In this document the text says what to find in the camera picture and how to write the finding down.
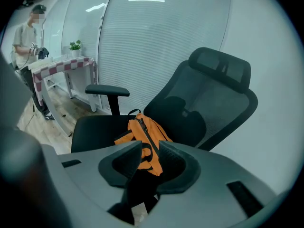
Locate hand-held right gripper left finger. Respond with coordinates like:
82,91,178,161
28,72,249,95
40,140,143,228

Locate red white checkered tablecloth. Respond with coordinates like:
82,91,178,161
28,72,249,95
32,57,98,107

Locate orange backpack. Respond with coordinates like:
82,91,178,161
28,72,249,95
114,108,173,177

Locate green potted plant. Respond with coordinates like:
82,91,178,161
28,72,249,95
68,39,83,58

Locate black floor cable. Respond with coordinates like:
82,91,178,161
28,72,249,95
23,98,37,132

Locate table with checkered cloth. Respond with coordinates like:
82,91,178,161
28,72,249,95
28,57,98,137

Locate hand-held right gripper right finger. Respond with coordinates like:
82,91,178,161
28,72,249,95
142,140,278,228

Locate black mesh office chair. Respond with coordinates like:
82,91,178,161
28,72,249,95
71,47,259,225

